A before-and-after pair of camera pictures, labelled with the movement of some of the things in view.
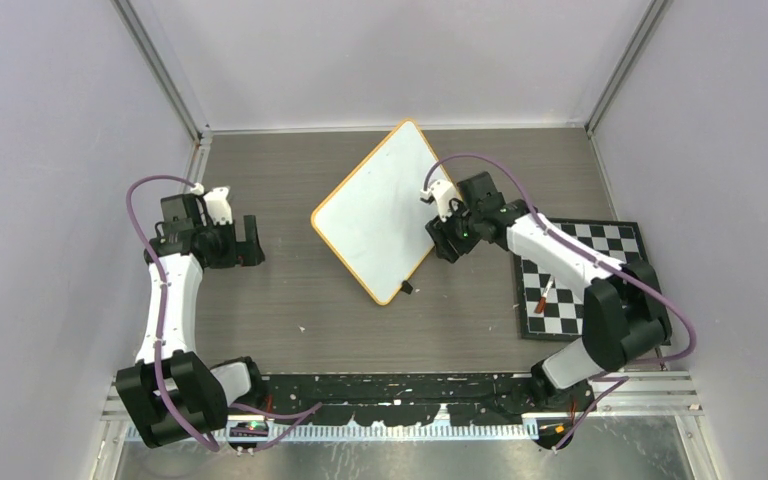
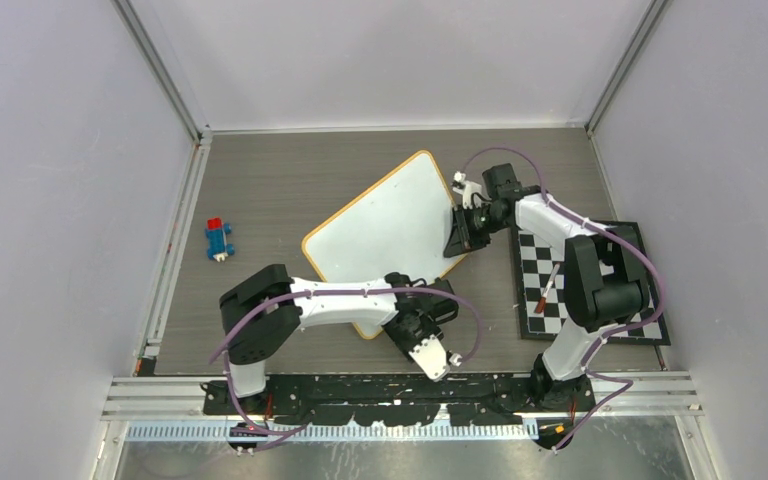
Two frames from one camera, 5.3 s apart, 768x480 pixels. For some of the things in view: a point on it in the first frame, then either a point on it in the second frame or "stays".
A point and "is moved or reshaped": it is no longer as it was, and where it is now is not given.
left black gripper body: [221, 240] to [413, 335]
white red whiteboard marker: [541, 303] stays
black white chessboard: [552, 309] stays
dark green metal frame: [402, 399] stays
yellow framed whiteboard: [375, 214] is moved or reshaped
